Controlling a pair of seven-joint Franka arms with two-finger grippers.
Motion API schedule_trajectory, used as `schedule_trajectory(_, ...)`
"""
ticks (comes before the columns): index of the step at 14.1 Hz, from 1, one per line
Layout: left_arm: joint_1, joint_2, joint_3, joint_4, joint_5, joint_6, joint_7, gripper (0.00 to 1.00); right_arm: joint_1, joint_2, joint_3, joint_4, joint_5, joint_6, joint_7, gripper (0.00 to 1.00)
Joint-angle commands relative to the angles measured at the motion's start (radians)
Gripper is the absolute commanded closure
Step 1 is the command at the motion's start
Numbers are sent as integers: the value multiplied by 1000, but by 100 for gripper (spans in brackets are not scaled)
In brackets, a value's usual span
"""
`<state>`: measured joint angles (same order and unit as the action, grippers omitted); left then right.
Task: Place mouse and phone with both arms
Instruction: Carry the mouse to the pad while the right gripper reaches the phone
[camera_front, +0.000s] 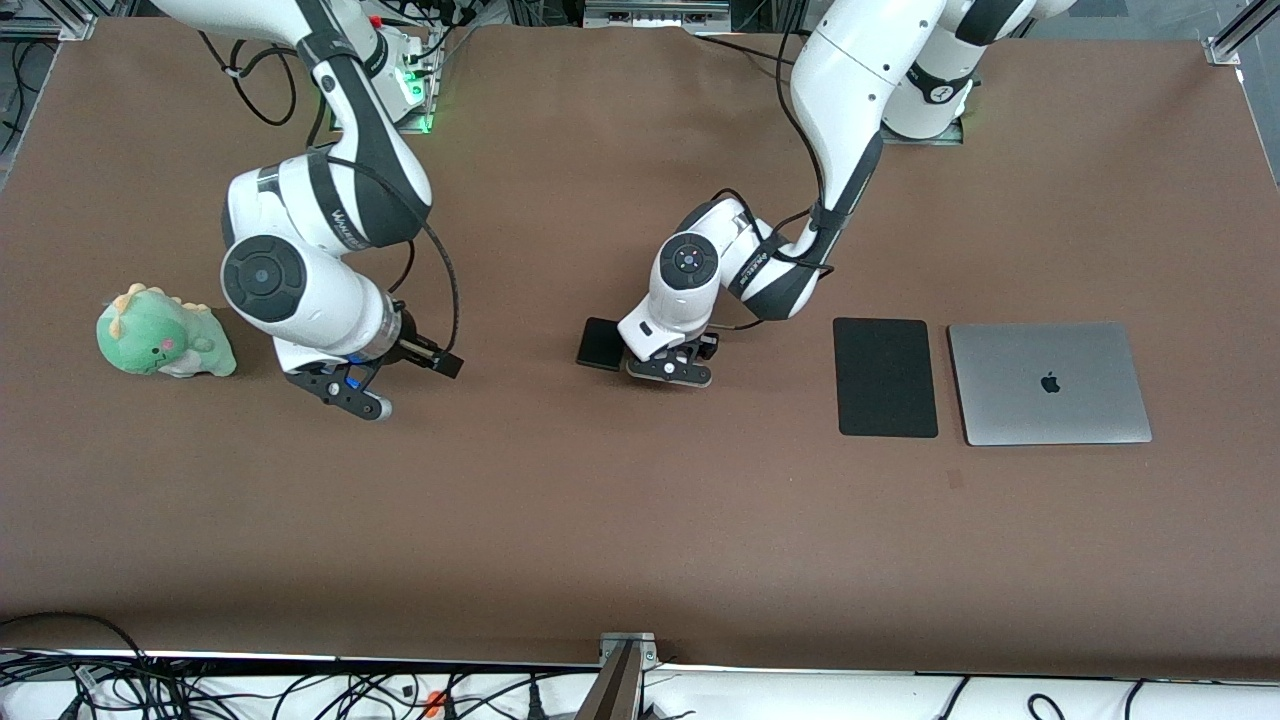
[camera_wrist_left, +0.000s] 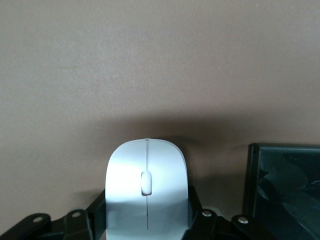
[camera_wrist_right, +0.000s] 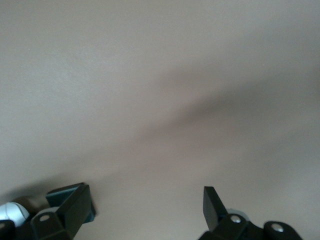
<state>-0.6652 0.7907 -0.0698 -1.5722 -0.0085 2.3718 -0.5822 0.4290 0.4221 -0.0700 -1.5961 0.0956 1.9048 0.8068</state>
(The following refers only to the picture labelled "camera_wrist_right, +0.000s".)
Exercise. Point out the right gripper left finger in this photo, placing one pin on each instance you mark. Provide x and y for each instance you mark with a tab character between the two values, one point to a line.
75	212

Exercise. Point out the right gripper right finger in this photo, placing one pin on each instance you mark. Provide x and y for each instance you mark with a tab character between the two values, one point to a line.
213	212

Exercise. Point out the white computer mouse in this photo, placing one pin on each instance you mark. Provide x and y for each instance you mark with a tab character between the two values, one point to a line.
11	211

